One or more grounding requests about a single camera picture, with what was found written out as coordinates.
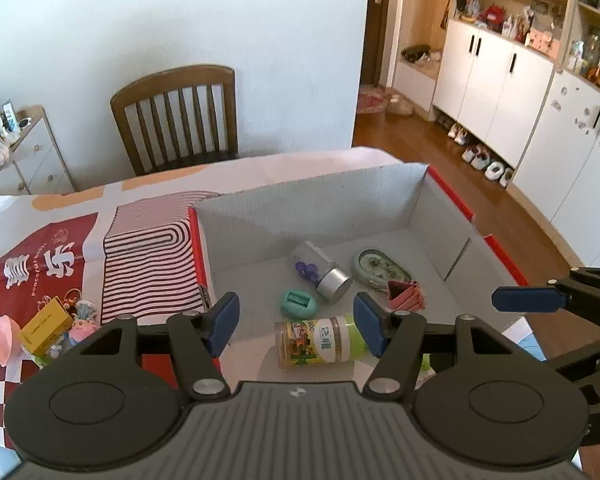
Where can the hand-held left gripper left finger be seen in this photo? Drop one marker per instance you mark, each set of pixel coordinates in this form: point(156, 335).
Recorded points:
point(225, 322)

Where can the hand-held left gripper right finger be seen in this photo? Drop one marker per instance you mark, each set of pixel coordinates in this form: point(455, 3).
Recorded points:
point(370, 327)

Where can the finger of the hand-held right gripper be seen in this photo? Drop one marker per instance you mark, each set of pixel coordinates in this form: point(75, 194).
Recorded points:
point(527, 298)
point(592, 352)

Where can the pink binder clips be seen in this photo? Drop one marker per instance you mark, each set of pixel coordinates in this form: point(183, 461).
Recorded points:
point(405, 296)

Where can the clear jar silver lid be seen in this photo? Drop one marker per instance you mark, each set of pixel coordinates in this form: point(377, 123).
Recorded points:
point(332, 282)

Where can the green lid labelled jar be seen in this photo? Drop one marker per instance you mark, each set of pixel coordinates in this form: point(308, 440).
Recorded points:
point(310, 342)

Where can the mint green correction tape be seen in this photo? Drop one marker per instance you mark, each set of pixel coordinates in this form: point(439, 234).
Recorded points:
point(380, 265)

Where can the green plastic item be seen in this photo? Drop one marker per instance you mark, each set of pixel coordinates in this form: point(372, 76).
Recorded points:
point(425, 361)

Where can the green pencil sharpener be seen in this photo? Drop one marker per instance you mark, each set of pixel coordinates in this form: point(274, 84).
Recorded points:
point(300, 304)

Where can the red cardboard box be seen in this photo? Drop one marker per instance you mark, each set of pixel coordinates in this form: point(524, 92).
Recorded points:
point(330, 200)

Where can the pink pig figurine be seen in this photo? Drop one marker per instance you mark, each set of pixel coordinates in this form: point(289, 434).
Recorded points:
point(77, 334)

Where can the small yellow box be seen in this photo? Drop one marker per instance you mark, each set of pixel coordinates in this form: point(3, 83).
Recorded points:
point(45, 327)

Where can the pink plastic bowl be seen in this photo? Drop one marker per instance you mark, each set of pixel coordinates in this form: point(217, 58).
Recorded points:
point(4, 337)

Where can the blue white printed cloth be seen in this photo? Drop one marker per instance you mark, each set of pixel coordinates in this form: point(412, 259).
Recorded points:
point(522, 335)

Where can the white shoes pair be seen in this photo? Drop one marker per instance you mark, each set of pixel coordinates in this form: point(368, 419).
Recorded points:
point(476, 156)
point(457, 135)
point(498, 173)

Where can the red white printed tablecloth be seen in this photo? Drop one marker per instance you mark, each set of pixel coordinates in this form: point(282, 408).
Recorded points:
point(145, 180)

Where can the beige slippers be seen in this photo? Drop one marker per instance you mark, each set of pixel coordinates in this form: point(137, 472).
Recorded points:
point(400, 105)

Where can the patterned door mat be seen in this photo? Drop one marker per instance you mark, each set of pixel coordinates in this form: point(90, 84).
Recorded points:
point(374, 100)

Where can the brown wooden chair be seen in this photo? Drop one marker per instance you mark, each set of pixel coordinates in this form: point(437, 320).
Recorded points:
point(172, 77)

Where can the white drawer cabinet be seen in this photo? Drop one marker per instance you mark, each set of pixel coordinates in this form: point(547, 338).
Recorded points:
point(37, 155)

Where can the black shoes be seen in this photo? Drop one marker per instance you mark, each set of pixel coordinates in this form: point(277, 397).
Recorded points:
point(415, 53)

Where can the white round gadget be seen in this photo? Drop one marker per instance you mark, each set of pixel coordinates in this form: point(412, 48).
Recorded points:
point(25, 123)

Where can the dark brown door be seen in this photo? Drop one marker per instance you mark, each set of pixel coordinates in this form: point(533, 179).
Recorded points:
point(375, 35)

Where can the white wall cabinet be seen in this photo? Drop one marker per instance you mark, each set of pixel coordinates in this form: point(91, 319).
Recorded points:
point(505, 85)

